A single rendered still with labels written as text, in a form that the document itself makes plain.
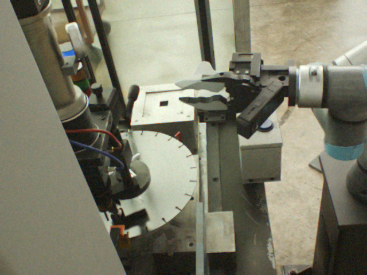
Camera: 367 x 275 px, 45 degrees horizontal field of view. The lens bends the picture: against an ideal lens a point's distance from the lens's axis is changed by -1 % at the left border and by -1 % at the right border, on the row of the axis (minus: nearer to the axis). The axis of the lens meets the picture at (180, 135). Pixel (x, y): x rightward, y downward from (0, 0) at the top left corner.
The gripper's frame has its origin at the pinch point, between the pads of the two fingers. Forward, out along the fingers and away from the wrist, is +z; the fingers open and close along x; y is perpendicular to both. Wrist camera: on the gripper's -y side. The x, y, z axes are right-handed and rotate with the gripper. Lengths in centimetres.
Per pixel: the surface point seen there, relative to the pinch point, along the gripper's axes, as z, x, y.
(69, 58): 11.8, 19.2, -10.6
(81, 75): 33.3, -17.5, 21.8
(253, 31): 5, -157, 204
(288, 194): -21, -132, 55
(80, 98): 11.4, 13.6, -13.1
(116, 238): 13.6, -20.1, -20.5
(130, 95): 9.8, 0.6, -0.9
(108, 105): 11.2, 5.0, -7.2
